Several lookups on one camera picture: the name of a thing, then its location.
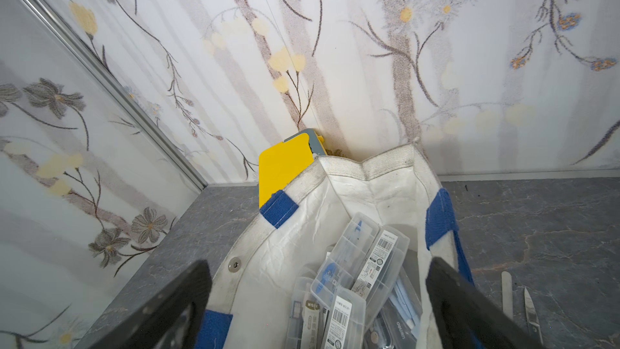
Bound yellow lidded storage box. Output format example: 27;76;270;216
258;129;327;207

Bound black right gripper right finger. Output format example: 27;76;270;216
426;257;542;349

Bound clear case red blue label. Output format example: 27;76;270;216
321;288;366;349

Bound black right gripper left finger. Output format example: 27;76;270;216
91;259;212;348

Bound clear case light blue compass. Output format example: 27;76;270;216
381;268;422;348

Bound clear case white barcode label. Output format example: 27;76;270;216
350;225;411;331

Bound metal scissors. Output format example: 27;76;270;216
523;288;543;345

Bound white canvas bag blue handles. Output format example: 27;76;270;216
196;144;471;348

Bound clear case blue insert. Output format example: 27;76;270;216
310;213;379;308

